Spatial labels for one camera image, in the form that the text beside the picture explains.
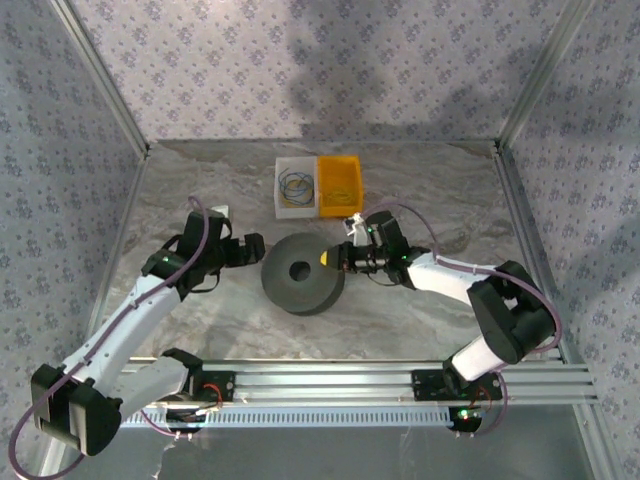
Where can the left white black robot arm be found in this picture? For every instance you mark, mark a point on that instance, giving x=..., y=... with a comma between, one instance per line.
x=115, y=330

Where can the white plastic bin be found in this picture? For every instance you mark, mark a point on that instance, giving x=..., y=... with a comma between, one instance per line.
x=281, y=212

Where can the orange plastic bin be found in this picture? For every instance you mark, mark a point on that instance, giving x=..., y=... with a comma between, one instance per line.
x=340, y=170

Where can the black controller board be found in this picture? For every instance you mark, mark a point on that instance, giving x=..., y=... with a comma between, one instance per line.
x=466, y=419
x=185, y=419

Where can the aluminium table edge rail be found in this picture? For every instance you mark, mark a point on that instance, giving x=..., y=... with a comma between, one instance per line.
x=522, y=215
x=127, y=210

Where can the aluminium mounting rail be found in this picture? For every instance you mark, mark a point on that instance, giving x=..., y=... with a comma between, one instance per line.
x=325, y=382

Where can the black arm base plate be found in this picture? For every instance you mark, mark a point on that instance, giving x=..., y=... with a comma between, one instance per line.
x=427, y=385
x=225, y=387

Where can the aluminium frame post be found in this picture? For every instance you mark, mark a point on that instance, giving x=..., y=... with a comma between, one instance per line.
x=105, y=80
x=540, y=80

